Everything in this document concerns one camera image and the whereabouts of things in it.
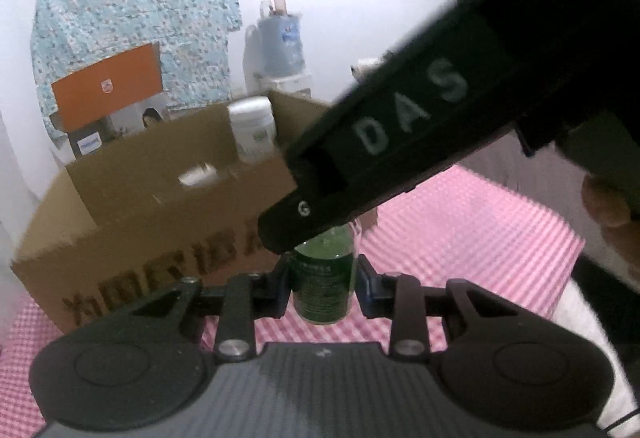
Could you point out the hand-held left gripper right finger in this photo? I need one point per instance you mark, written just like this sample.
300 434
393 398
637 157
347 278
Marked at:
367 290

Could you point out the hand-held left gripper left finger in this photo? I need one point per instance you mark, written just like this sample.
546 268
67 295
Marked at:
280 290

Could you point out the green glass dropper bottle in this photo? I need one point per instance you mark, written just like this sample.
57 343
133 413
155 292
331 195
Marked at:
322 280

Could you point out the brown cardboard box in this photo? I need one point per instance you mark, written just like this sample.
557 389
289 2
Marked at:
150 198

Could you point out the white bottle with green label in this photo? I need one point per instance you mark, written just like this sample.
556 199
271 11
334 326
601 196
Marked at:
252 127

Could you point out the person's right hand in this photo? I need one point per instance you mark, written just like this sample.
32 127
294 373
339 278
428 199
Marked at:
617 223

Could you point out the red checkered tablecloth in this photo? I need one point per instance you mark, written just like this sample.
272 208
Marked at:
475 228

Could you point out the white water dispenser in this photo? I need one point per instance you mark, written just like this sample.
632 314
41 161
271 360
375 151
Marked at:
280 85

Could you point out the blue water jug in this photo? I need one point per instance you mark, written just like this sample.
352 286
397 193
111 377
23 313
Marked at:
281 42

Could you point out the orange appliance carton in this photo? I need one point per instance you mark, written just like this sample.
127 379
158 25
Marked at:
107 82

